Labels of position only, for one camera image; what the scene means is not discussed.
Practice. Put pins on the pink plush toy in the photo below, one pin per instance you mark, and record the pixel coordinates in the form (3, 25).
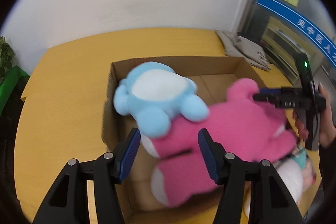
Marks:
(218, 140)

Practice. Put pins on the white plush toy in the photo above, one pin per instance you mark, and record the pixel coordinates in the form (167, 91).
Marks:
(283, 182)

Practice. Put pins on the green potted plant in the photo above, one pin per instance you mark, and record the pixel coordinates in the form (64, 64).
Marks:
(5, 56)

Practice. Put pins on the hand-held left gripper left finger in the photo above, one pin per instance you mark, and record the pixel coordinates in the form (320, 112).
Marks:
(128, 154)

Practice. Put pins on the person's right forearm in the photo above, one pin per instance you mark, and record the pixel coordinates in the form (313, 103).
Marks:
(329, 140)

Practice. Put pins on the glass door with blue stripe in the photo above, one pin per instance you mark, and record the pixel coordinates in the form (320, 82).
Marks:
(294, 19)

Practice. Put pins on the grey folded cloth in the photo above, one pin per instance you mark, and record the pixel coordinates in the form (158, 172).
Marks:
(244, 49)

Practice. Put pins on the green box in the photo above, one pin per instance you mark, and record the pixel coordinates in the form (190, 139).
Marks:
(11, 87)

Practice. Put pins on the cardboard box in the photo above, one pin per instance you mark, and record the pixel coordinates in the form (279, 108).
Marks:
(183, 98)

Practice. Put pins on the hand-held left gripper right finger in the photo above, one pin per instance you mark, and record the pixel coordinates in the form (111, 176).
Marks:
(207, 154)

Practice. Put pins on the light blue plush toy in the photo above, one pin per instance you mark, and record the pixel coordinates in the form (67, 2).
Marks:
(157, 100)

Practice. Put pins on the person's right hand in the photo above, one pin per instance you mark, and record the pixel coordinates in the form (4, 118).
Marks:
(319, 119)

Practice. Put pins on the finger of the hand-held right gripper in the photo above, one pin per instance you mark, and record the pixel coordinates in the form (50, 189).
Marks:
(265, 96)

